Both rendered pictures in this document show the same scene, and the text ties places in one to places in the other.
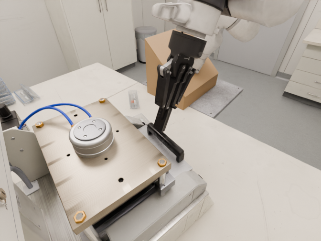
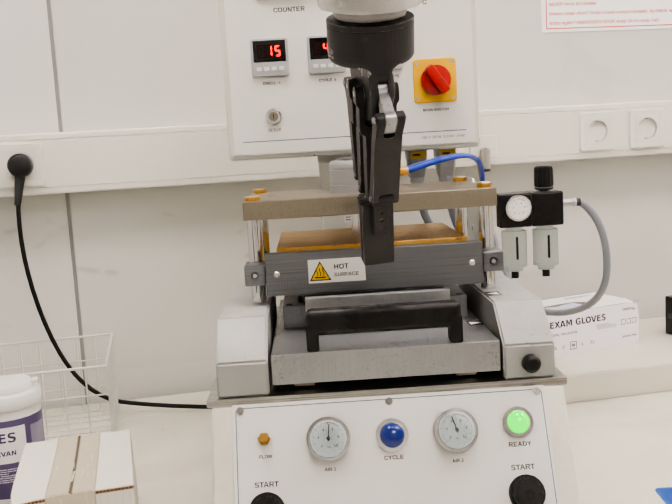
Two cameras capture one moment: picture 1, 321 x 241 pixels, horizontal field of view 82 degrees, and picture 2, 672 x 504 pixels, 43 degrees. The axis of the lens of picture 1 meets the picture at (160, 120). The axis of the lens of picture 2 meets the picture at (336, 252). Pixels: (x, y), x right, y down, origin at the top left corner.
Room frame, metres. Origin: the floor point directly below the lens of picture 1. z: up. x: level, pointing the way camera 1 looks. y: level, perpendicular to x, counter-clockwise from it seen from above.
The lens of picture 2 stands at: (0.82, -0.68, 1.17)
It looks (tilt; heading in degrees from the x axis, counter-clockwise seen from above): 7 degrees down; 127
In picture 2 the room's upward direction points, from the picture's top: 3 degrees counter-clockwise
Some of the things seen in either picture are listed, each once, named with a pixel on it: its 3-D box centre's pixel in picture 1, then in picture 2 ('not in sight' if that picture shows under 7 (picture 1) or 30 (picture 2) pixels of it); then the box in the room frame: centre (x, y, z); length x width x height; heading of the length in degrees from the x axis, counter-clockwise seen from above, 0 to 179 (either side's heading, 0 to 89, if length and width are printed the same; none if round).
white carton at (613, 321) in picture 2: not in sight; (563, 324); (0.26, 0.71, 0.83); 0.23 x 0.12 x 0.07; 60
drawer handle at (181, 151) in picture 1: (164, 140); (383, 325); (0.37, -0.01, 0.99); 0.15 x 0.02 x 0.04; 38
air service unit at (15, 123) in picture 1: (19, 132); (527, 222); (0.34, 0.37, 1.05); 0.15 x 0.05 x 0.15; 38
